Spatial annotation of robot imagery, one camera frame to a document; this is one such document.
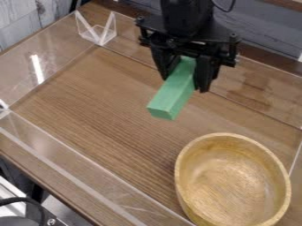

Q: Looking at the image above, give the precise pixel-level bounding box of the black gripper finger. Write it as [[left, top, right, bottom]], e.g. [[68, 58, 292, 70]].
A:
[[193, 55, 219, 93], [151, 46, 180, 79]]

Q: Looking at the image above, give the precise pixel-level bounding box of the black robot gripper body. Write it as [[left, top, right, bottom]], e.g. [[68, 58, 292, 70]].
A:
[[136, 15, 240, 67]]

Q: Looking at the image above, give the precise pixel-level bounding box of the green rectangular block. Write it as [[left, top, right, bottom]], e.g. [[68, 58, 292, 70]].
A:
[[145, 56, 196, 120]]

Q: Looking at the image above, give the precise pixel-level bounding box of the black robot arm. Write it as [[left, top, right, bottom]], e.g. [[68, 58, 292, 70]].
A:
[[136, 0, 239, 93]]

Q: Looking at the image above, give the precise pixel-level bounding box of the brown wooden bowl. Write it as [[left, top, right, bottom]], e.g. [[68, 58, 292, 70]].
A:
[[175, 132, 291, 226]]

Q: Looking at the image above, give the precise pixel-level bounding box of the clear acrylic corner bracket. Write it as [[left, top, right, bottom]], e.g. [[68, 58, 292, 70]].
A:
[[74, 11, 116, 47]]

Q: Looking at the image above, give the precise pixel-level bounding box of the clear acrylic front wall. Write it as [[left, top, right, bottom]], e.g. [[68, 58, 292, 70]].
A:
[[0, 109, 195, 226]]

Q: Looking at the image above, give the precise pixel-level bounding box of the black cable bottom left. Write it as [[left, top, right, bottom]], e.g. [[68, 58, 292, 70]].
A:
[[0, 197, 45, 226]]

